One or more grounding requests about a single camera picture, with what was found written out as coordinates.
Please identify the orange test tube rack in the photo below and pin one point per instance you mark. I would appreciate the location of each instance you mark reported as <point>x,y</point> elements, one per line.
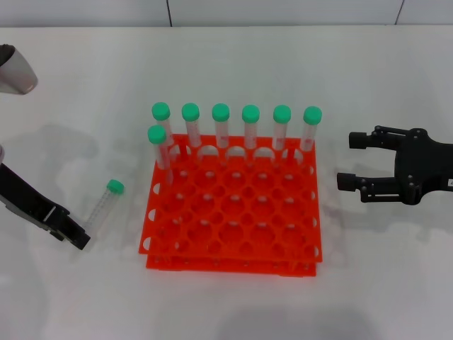
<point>219,219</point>

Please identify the clear green-capped test tube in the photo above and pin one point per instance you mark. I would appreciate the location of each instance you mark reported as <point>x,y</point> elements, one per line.
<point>313,115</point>
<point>190,112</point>
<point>161,110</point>
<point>221,112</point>
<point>251,113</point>
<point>282,114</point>
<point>115,186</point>
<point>156,135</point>

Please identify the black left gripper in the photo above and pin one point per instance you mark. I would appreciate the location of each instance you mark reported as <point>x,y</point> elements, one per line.
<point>21,191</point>

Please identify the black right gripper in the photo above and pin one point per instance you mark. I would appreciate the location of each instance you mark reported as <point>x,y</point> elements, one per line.
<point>428,166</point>

